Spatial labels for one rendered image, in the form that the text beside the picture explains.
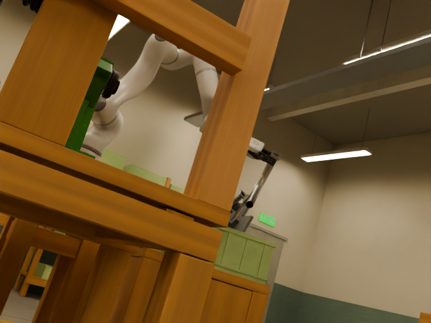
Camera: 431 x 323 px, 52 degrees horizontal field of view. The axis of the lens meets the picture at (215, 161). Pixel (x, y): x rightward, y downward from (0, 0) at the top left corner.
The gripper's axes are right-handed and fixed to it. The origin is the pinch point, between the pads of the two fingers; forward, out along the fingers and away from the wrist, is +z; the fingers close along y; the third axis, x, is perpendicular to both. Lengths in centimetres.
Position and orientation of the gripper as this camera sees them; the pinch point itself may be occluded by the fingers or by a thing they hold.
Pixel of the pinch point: (271, 158)
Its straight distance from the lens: 179.6
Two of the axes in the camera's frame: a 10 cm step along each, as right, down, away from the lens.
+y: 2.8, -3.4, 9.0
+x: -4.0, 8.1, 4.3
